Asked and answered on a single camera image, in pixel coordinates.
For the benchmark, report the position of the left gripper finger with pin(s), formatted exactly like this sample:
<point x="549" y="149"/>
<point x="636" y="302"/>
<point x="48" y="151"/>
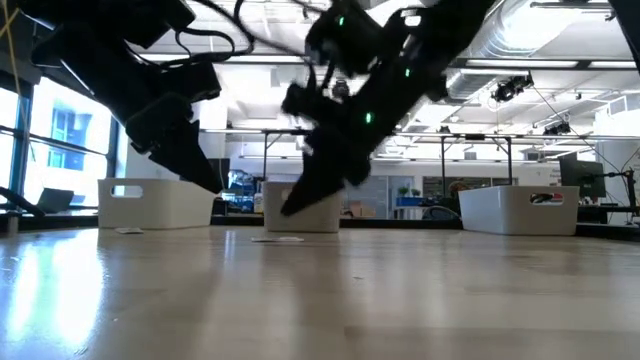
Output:
<point x="187" y="160"/>

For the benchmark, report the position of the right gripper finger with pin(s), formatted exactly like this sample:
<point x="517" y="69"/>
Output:
<point x="315" y="185"/>

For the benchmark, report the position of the white plastic bin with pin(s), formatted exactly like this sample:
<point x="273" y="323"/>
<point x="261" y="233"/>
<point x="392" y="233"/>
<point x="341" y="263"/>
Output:
<point x="160" y="205"/>

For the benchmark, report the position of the grey plastic bin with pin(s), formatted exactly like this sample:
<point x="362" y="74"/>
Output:
<point x="520" y="220"/>
<point x="310" y="220"/>

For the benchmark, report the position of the black computer monitor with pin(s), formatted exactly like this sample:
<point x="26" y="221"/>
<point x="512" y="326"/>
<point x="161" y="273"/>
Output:
<point x="222" y="170"/>
<point x="582" y="177"/>

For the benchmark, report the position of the cardboard box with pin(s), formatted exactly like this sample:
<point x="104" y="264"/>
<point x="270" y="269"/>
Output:
<point x="360" y="210"/>

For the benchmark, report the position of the small potted plant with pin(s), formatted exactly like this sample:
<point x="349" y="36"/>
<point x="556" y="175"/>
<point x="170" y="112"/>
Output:
<point x="416" y="192"/>
<point x="404" y="191"/>

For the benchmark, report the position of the blue storage bin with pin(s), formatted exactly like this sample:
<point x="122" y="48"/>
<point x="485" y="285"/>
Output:
<point x="415" y="202"/>

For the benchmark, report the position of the person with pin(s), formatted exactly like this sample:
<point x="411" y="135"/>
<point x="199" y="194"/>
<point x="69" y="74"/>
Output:
<point x="456" y="189"/>

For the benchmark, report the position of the open laptop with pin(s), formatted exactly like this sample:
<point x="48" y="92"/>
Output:
<point x="57" y="200"/>

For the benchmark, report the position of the black track spotlight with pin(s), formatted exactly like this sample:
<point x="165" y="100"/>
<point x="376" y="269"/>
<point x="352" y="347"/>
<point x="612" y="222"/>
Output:
<point x="507" y="90"/>
<point x="557" y="129"/>

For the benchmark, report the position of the black round ceiling camera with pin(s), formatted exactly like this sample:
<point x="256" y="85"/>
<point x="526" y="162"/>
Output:
<point x="341" y="90"/>

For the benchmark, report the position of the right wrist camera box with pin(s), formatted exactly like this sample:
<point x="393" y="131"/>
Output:
<point x="347" y="35"/>

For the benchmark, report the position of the silver ventilation duct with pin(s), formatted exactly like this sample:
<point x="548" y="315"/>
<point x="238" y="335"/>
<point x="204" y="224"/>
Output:
<point x="500" y="40"/>

